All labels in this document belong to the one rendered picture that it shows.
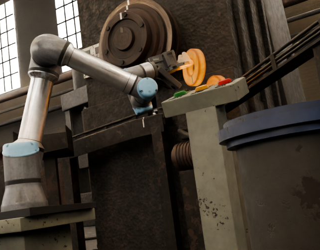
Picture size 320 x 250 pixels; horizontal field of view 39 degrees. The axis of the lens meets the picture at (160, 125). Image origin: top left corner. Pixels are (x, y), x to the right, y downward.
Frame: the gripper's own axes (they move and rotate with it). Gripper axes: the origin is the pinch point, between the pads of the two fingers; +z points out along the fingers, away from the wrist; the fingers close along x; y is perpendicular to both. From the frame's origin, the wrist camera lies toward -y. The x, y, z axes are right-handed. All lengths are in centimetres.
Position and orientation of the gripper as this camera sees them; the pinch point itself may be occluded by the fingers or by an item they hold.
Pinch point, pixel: (192, 63)
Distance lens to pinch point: 196.5
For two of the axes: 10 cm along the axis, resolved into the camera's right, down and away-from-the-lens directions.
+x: -3.8, 1.9, 9.0
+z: 8.5, -3.1, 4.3
